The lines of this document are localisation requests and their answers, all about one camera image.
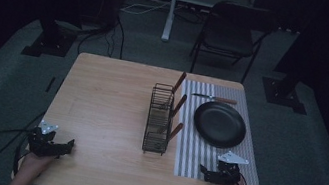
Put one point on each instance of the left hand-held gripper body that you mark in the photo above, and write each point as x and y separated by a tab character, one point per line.
42	144

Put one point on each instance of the black round plate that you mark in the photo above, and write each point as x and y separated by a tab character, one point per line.
219	124

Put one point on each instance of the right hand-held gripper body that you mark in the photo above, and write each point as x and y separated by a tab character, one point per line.
227	174

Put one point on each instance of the black folding chair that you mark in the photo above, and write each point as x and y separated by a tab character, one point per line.
228	39

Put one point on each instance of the black stand with base plate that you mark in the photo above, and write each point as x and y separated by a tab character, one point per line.
284	92
49	43

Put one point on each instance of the small dark floor strip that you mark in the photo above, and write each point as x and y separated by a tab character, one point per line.
50	84

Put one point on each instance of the grey striped placemat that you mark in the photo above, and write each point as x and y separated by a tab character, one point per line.
188	157

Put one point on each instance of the person's left hand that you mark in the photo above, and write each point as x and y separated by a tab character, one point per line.
35	162

